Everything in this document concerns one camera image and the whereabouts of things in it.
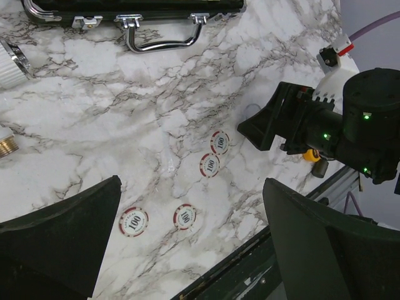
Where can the white red chip bottom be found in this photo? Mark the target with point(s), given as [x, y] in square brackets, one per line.
[184, 216]

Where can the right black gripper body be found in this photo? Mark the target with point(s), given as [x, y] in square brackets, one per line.
[306, 123]

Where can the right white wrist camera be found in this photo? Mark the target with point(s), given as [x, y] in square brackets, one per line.
[338, 67]

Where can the small black cylinder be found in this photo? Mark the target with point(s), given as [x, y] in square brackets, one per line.
[320, 168]

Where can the black poker chip case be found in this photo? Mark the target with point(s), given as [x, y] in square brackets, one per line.
[87, 15]

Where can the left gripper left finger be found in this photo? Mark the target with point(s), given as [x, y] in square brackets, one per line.
[56, 252]

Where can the white plastic faucet part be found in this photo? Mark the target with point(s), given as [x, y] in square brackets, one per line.
[16, 71]

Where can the yellow black tape measure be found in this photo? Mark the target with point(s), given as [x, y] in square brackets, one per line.
[312, 155]

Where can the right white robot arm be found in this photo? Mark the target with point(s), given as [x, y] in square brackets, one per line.
[365, 136]

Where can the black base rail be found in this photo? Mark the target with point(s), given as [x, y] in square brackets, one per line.
[250, 272]

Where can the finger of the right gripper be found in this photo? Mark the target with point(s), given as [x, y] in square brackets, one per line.
[280, 117]

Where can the white red chip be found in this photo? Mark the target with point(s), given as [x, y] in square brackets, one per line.
[220, 143]
[209, 165]
[133, 222]
[184, 216]

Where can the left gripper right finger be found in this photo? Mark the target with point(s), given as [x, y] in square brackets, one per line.
[325, 254]

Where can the aluminium extrusion frame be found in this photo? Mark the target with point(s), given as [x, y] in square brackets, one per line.
[336, 187]

